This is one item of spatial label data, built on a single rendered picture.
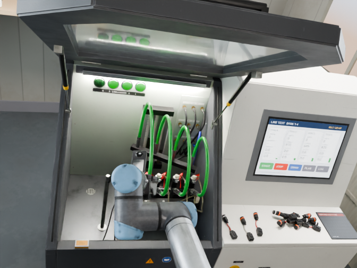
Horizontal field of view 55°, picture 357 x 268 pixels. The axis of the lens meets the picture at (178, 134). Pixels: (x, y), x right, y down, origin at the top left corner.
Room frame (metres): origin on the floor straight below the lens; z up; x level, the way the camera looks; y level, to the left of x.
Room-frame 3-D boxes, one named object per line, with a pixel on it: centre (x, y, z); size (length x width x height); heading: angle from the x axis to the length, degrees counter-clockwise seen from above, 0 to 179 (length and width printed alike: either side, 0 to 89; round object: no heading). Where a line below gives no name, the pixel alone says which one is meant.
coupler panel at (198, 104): (1.42, -0.04, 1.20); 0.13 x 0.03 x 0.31; 107
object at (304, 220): (1.17, -0.63, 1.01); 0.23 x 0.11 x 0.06; 107
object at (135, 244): (0.87, 0.05, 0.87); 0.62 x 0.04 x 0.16; 107
